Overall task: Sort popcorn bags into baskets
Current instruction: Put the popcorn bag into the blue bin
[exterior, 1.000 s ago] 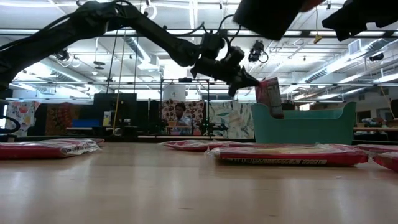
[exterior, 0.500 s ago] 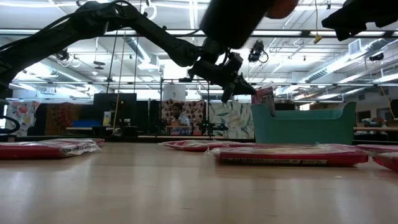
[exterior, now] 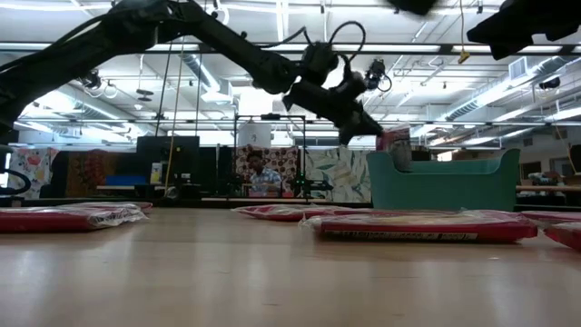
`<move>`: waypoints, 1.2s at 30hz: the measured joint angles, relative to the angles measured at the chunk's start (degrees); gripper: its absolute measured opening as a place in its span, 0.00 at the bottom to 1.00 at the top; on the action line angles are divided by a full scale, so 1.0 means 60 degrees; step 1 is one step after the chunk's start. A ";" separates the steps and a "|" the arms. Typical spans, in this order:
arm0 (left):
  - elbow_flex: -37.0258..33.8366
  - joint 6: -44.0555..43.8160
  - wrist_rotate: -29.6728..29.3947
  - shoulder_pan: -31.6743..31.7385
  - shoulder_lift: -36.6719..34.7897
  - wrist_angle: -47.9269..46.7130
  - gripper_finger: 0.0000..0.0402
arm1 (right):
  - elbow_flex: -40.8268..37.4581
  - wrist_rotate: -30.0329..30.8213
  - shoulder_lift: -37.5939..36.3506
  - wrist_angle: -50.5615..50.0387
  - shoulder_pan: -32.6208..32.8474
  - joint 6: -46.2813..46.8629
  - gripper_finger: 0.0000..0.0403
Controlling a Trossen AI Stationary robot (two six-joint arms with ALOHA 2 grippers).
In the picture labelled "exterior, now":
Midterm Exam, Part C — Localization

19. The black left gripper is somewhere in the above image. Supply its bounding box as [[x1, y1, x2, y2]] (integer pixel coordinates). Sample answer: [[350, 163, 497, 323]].
[[281, 83, 385, 146]]

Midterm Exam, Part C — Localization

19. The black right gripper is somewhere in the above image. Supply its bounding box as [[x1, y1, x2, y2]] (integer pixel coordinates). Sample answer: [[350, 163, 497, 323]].
[[385, 0, 440, 16]]

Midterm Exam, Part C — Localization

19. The leaf patterned cloth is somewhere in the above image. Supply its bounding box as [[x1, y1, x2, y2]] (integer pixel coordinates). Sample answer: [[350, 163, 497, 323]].
[[303, 147, 374, 203]]

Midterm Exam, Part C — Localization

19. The brown circle patterned cloth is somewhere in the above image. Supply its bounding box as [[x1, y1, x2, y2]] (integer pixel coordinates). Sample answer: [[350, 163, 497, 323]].
[[233, 144, 300, 199]]

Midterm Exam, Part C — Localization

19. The person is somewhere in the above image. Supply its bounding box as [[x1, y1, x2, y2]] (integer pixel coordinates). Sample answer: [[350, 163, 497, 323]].
[[248, 149, 285, 199]]

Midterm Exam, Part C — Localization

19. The teal plastic basket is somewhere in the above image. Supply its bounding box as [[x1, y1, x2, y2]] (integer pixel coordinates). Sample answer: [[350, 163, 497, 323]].
[[366, 148, 522, 213]]

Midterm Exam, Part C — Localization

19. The white ceiling air vent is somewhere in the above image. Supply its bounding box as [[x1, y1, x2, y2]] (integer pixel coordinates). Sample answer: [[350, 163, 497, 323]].
[[507, 56, 529, 82]]

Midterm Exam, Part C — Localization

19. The black ceiling speaker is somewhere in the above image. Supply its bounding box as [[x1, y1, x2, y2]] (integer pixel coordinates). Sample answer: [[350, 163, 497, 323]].
[[538, 75, 562, 91]]

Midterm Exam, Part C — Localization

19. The black panel screen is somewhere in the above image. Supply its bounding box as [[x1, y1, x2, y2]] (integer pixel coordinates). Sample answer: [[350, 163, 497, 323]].
[[135, 134, 201, 200]]

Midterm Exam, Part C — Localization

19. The thin yellow pole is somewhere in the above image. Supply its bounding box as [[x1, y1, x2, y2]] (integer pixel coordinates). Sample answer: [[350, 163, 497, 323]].
[[162, 40, 185, 197]]

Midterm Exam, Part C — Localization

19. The wooden background table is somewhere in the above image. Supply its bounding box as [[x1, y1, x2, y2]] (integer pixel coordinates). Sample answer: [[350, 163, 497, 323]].
[[94, 184, 155, 191], [516, 184, 581, 193]]

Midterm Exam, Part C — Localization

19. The blue box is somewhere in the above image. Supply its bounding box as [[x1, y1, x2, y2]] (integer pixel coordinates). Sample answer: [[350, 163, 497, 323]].
[[104, 174, 149, 187]]

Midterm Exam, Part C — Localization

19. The orange red patterned cloth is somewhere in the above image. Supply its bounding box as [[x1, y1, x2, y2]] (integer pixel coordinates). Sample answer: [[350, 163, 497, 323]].
[[65, 149, 138, 199]]

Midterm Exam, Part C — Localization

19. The floral patterned cloth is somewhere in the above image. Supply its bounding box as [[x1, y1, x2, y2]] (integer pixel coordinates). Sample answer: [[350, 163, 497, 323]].
[[7, 146, 60, 200]]

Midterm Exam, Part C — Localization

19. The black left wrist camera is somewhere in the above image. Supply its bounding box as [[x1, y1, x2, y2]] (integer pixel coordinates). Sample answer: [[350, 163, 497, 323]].
[[338, 67, 368, 106]]

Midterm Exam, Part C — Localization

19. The black left wrist camera cable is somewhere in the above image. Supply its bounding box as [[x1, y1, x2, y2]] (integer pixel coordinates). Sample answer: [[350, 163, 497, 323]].
[[267, 20, 368, 60]]

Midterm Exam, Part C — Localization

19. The yellow hanging cord plug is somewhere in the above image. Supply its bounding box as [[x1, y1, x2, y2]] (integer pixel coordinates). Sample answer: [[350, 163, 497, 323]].
[[457, 0, 471, 64]]

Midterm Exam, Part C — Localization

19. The black metal frame rig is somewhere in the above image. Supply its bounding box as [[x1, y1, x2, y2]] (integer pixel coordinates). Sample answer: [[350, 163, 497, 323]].
[[232, 113, 309, 204]]

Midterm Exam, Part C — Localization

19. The black table edge rail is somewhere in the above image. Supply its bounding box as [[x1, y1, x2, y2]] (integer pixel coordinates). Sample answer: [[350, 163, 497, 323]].
[[0, 197, 581, 218]]

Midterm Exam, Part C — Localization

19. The black ceiling camera cluster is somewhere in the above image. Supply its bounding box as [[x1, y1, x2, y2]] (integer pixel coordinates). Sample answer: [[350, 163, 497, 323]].
[[80, 67, 104, 91]]

